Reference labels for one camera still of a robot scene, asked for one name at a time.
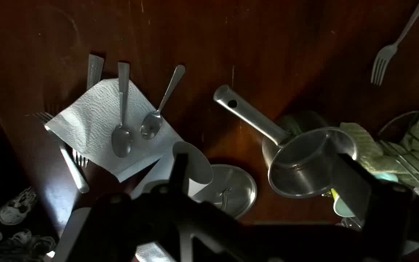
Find large silver spoon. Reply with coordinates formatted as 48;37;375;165
110;61;137;158

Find pale teal bowl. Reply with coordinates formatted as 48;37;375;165
330;187;358;221

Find small silver spoon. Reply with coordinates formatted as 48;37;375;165
138;63;187;141

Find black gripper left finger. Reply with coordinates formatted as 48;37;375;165
169;151;190;196

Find silver table knife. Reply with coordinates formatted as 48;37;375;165
84;52;106;91

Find white paper napkin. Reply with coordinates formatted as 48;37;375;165
43;77;186;183

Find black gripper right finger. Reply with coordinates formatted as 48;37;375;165
331;151;374;224

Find silver metal fork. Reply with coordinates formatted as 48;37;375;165
71;146;90;170
369;0;419;87
35;109;91;194

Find metal wire dish rack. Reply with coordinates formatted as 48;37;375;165
377;129;419;197

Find steel saucepan with handle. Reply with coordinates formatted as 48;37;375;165
212;84;359;197

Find steel pot lid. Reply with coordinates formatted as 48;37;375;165
192;162;259;219

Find dark sneaker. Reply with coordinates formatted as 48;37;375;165
3;228;58;262

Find yellow-green striped towel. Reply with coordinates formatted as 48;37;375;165
339;120;401;177

